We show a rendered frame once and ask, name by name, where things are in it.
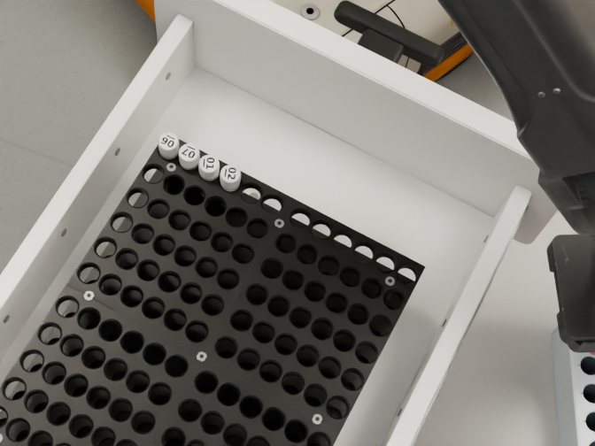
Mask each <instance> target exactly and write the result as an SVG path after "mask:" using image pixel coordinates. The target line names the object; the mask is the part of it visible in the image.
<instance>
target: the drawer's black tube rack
mask: <svg viewBox="0 0 595 446"><path fill-rule="evenodd" d="M175 168H176V165H175V164H174V163H169V164H168V165H166V164H164V163H162V162H160V161H158V160H157V159H155V158H153V157H149V159H148V161H147V162H146V164H145V165H144V167H143V169H142V170H141V172H140V173H139V174H138V175H137V177H136V178H135V181H134V182H133V184H132V185H131V187H130V188H129V190H128V191H127V193H126V194H125V195H124V197H123V198H122V200H121V202H120V204H119V205H118V207H117V208H116V210H115V211H114V213H113V214H112V216H111V217H110V218H109V220H108V222H107V223H106V225H105V226H104V228H103V230H102V231H101V233H100V234H99V236H98V237H97V238H96V240H95V242H94V243H93V245H92V246H91V248H90V249H89V251H88V253H87V254H86V256H85V257H84V259H83V260H82V261H81V263H80V265H79V266H78V268H77V269H76V271H75V272H74V274H73V276H72V277H71V279H70V280H69V282H68V283H67V284H66V286H65V288H64V289H63V291H62V292H61V294H60V295H59V297H58V299H57V300H56V302H55V303H54V304H53V306H52V307H51V309H50V311H49V312H48V314H47V315H46V317H45V318H44V320H43V321H42V324H41V325H40V326H39V327H38V329H37V330H36V332H35V334H34V335H33V337H32V338H31V340H30V341H29V343H28V345H27V346H26V348H25V349H24V350H23V352H22V353H21V355H20V356H19V358H18V360H17V361H16V363H15V365H14V366H13V368H12V369H11V370H10V372H9V373H8V375H7V376H6V378H5V379H4V381H3V383H2V385H1V386H0V410H1V411H0V446H333V445H334V444H335V442H336V439H337V437H338V436H339V434H340V432H341V430H342V428H343V426H344V423H345V421H346V420H347V418H348V416H349V415H350V413H351V411H352V408H353V406H354V405H355V403H356V401H357V399H358V397H359V394H360V392H361V390H362V389H363V388H364V386H365V384H366V382H367V379H368V377H369V375H370V373H371V372H372V370H373V368H374V366H375V363H376V361H377V359H378V358H379V357H380V355H381V353H382V351H383V348H384V346H385V344H386V342H387V341H388V339H389V337H390V334H391V332H392V330H393V329H394V327H395V326H396V324H397V322H398V319H399V317H400V315H401V313H402V311H403V310H404V308H405V306H406V303H407V302H408V300H409V298H410V296H411V294H412V292H410V291H408V290H406V289H404V288H401V287H400V286H399V285H397V284H395V280H394V278H392V277H387V278H386V279H384V278H383V277H381V276H380V275H378V274H376V273H373V272H371V271H369V270H367V269H366V268H364V267H362V266H360V265H358V264H356V263H354V262H352V261H351V260H349V259H347V258H344V257H342V256H340V255H339V254H337V253H335V252H334V251H332V250H329V249H327V248H325V247H323V246H321V245H319V244H318V243H317V242H314V241H312V240H310V239H308V238H306V237H304V236H302V235H300V234H299V233H297V232H295V231H293V230H291V229H289V228H287V227H285V226H284V222H283V218H284V216H285V215H286V213H287V211H288V210H289V208H290V206H291V205H292V203H293V201H294V200H295V198H292V200H291V202H290V204H289V206H288V208H287V209H286V211H285V213H284V214H283V215H282V218H281V219H277V220H276V221H274V220H272V219H270V218H268V217H266V216H264V215H262V214H260V213H258V212H257V211H254V210H253V209H251V208H249V207H247V206H245V205H243V204H240V203H238V202H237V201H236V200H234V199H232V198H230V197H228V196H225V195H223V194H221V193H220V192H218V191H217V190H215V189H213V188H210V187H208V186H206V185H205V184H203V183H201V182H199V181H197V180H195V179H193V178H191V177H189V176H188V175H186V174H184V173H181V172H179V171H177V170H176V169H175ZM151 169H157V170H156V172H155V173H154V174H153V175H152V177H151V179H150V180H149V181H147V180H145V179H144V175H145V174H146V173H147V172H148V171H149V170H151ZM182 184H183V186H182ZM135 193H141V195H140V196H139V197H138V199H137V200H136V202H135V204H134V205H133V206H132V205H131V204H130V203H129V201H128V200H129V198H130V197H131V196H132V195H133V194H135ZM201 193H202V194H203V195H204V196H202V195H201ZM221 204H223V205H224V207H225V208H224V207H223V206H222V205H221ZM121 217H124V218H125V219H124V220H123V222H122V223H121V225H120V227H119V229H118V230H117V231H116V230H115V229H114V228H113V226H112V225H113V222H114V221H115V220H116V219H118V218H121ZM102 242H108V243H109V244H108V245H107V247H106V248H105V250H104V252H103V253H102V255H101V257H100V256H99V255H98V254H97V247H98V245H100V244H101V243H102ZM87 267H93V269H92V270H91V272H90V273H89V275H88V277H87V278H86V280H85V281H84V282H83V281H82V280H81V279H80V275H81V272H82V271H83V270H84V269H85V268H87ZM67 300H71V301H72V302H71V303H70V304H69V305H68V307H67V308H66V311H65V312H64V314H63V315H60V314H59V313H58V307H59V306H60V305H61V304H62V303H63V302H64V301H67ZM47 327H54V329H53V330H52V332H51V333H50V335H49V337H48V338H47V340H46V342H43V341H42V339H41V335H42V332H43V330H44V329H45V328H47ZM31 354H37V355H36V357H35V359H34V360H33V362H32V363H31V365H30V366H29V367H28V369H27V370H26V369H25V368H24V366H23V363H24V360H25V358H26V357H27V356H28V355H31ZM14 381H19V384H18V385H17V387H16V388H15V389H14V390H13V392H12V394H11V395H10V397H9V398H8V397H6V394H5V390H6V388H7V386H8V385H9V384H10V383H12V382H14Z"/></svg>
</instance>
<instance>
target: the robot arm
mask: <svg viewBox="0 0 595 446"><path fill-rule="evenodd" d="M437 1H438V2H439V3H440V4H441V6H442V7H443V9H444V10H445V12H446V13H447V14H448V16H449V17H450V19H451V20H452V22H453V23H454V25H455V26H456V27H457V28H458V29H459V31H460V32H461V34H462V35H463V36H464V38H465V39H466V41H467V42H468V44H469V45H470V46H471V48H472V49H473V51H474V52H475V54H476V55H477V56H478V57H479V58H480V60H481V61H482V63H483V64H484V66H485V67H486V69H487V70H488V72H489V74H490V75H491V77H492V79H493V80H494V81H495V83H496V85H497V87H498V89H499V91H500V93H501V95H502V96H503V98H504V100H505V102H506V105H507V107H508V109H509V111H510V113H511V115H512V118H513V121H514V124H515V127H516V130H517V132H516V136H517V139H518V141H519V142H520V144H521V145H522V147H523V148H524V149H525V150H526V151H527V153H528V154H529V156H530V157H531V158H532V160H533V161H534V162H535V164H536V165H537V167H538V168H539V175H538V181H537V183H538V184H539V185H540V187H541V188H542V189H543V191H544V192H545V193H546V194H547V195H548V197H549V198H550V199H551V201H552V202H553V204H554V205H555V206H556V208H557V209H558V210H559V212H560V213H561V215H562V216H563V217H564V219H565V220H566V221H567V223H569V225H570V226H571V227H572V228H573V229H574V230H575V231H576V232H577V233H578V234H579V235H556V236H555V237H554V238H553V239H552V241H551V242H550V244H549V245H548V247H547V250H546V252H547V258H548V264H549V270H550V272H551V273H553V274H554V279H555V286H556V291H557V297H558V303H559V308H560V311H559V312H558V313H557V315H556V316H557V322H558V328H559V334H560V338H561V340H562V341H563V342H564V343H566V344H567V345H568V347H569V348H570V349H571V350H572V351H574V352H577V353H584V352H590V353H591V354H592V355H595V0H437Z"/></svg>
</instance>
